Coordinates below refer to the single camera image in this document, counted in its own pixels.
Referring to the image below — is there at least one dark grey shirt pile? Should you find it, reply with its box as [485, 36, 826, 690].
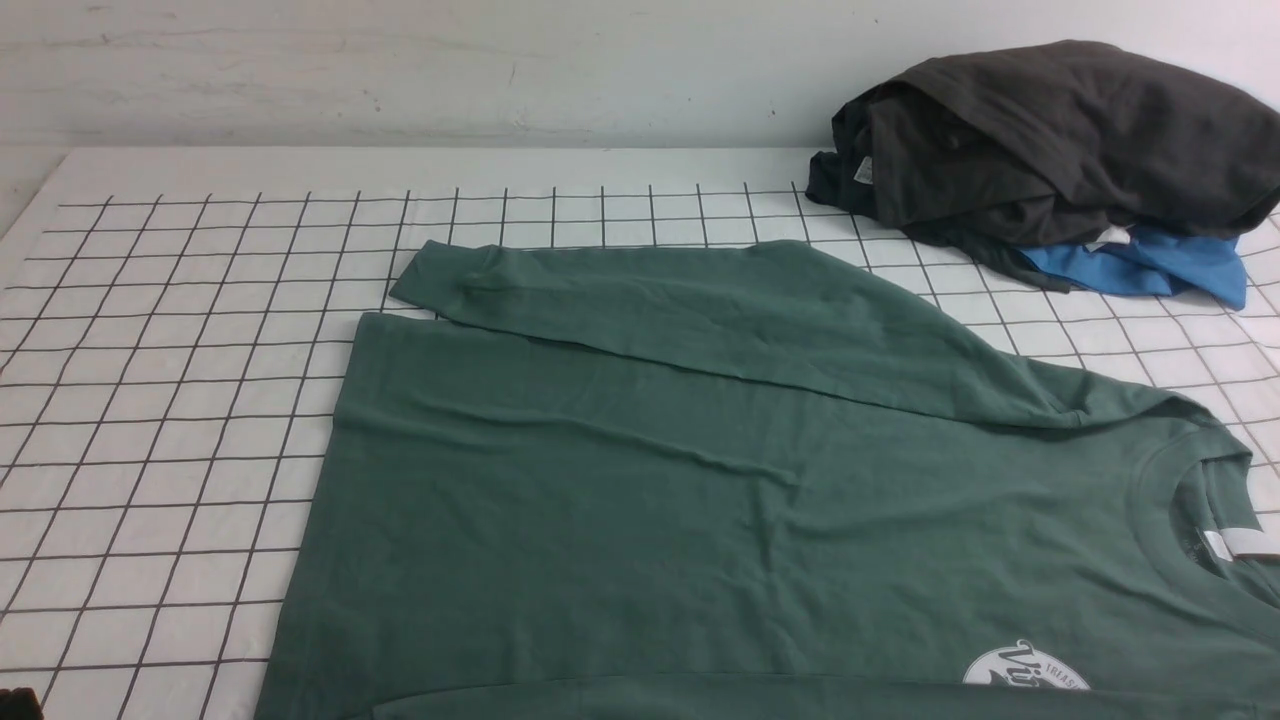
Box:
[805, 40, 1279, 292]

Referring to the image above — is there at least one black object at corner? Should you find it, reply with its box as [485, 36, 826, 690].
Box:
[0, 687, 44, 720]

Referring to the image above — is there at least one blue shirt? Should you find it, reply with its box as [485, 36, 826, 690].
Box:
[1018, 225, 1247, 311]

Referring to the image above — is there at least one white grid-pattern tablecloth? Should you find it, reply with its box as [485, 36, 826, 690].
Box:
[1, 149, 1277, 719]

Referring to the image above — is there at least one green long-sleeve shirt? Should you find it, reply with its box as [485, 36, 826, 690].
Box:
[255, 241, 1277, 719]

